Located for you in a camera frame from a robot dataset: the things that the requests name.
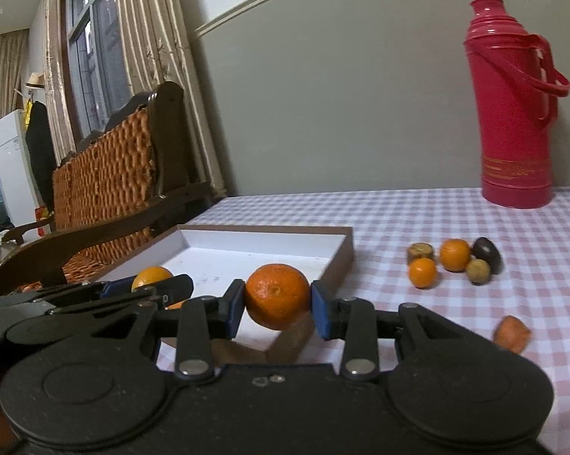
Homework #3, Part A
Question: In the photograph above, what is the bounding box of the large front tangerine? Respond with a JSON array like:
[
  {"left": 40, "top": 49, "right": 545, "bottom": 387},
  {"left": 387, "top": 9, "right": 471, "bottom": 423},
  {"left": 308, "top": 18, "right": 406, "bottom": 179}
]
[{"left": 245, "top": 263, "right": 312, "bottom": 331}]

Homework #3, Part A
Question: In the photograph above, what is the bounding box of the small kumquat orange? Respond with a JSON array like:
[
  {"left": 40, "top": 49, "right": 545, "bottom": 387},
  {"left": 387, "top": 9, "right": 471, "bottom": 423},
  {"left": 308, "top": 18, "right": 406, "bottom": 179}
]
[{"left": 408, "top": 258, "right": 438, "bottom": 289}]

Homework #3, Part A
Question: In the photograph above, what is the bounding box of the medium back tangerine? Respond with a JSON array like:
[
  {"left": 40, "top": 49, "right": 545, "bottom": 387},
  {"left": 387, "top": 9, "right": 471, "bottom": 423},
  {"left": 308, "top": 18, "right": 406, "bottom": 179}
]
[{"left": 439, "top": 238, "right": 471, "bottom": 272}]

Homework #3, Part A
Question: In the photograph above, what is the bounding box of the carrot piece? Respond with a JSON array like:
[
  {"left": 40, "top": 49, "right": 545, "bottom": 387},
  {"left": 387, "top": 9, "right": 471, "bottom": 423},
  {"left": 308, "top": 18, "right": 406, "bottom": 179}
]
[{"left": 493, "top": 315, "right": 533, "bottom": 355}]

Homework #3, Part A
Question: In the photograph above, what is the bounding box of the brown white cardboard box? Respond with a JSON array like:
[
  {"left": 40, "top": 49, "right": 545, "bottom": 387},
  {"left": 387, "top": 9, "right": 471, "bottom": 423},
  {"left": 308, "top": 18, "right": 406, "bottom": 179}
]
[{"left": 92, "top": 225, "right": 355, "bottom": 365}]

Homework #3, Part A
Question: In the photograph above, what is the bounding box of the wooden wicker sofa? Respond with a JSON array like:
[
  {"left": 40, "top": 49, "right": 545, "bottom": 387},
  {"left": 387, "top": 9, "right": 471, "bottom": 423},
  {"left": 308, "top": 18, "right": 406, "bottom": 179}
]
[{"left": 0, "top": 81, "right": 215, "bottom": 297}]

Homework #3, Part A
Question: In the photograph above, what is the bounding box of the white refrigerator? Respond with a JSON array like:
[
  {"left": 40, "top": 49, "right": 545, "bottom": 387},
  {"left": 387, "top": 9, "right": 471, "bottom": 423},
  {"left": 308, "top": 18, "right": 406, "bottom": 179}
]
[{"left": 0, "top": 109, "right": 42, "bottom": 226}]

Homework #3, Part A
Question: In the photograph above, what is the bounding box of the pink checkered tablecloth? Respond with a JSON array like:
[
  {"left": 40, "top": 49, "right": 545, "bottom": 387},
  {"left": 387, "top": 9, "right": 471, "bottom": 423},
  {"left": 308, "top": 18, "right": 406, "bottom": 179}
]
[{"left": 156, "top": 185, "right": 570, "bottom": 455}]

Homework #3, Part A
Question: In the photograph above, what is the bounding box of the black hanging coat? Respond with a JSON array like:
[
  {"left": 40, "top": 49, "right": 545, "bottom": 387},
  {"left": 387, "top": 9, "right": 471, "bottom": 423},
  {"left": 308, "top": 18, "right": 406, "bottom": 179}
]
[{"left": 26, "top": 101, "right": 57, "bottom": 212}]

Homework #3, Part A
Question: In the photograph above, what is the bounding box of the yellow hanging garment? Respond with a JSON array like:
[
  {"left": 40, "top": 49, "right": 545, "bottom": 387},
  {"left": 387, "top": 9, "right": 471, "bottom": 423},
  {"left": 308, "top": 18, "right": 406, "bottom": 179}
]
[{"left": 22, "top": 99, "right": 34, "bottom": 129}]

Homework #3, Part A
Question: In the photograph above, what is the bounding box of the straw hat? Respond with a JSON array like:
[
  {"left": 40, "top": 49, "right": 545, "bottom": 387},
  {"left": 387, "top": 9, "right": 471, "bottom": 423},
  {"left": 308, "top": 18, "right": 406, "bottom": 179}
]
[{"left": 25, "top": 72, "right": 45, "bottom": 89}]

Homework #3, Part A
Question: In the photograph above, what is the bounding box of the far beige curtain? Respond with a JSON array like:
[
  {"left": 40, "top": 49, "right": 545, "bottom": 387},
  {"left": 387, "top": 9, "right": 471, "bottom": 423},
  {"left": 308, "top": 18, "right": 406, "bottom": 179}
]
[{"left": 0, "top": 30, "right": 29, "bottom": 119}]

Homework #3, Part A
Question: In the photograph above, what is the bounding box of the beige striped curtain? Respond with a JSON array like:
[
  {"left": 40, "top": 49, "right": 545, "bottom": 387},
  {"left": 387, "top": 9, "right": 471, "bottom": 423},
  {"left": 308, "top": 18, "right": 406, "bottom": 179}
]
[{"left": 44, "top": 0, "right": 227, "bottom": 197}]

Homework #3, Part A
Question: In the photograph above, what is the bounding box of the red thermos flask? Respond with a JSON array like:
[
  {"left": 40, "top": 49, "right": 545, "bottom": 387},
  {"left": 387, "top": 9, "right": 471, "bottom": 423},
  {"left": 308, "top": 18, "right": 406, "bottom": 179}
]
[{"left": 464, "top": 0, "right": 570, "bottom": 209}]

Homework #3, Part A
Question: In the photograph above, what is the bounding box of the window with dark frame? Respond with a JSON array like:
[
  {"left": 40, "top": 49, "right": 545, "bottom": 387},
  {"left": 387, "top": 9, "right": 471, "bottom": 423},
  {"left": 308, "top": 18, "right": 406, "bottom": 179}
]
[{"left": 66, "top": 0, "right": 130, "bottom": 139}]

